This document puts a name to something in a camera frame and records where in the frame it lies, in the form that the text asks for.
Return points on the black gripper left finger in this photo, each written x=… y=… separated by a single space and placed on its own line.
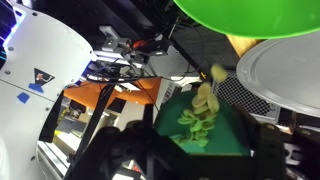
x=148 y=116

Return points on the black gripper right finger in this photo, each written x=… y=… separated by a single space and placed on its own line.
x=255 y=136

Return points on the dark green cup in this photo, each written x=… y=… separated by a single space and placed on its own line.
x=226 y=133

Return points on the pale bean pieces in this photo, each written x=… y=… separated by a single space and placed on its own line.
x=200 y=116

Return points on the bright green plastic bowl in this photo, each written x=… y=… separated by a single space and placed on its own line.
x=250 y=16

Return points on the gray round tray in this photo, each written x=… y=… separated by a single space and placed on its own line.
x=286 y=73

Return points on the white machine housing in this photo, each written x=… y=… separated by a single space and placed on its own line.
x=33 y=66

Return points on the aluminum bracket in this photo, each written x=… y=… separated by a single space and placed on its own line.
x=116 y=43

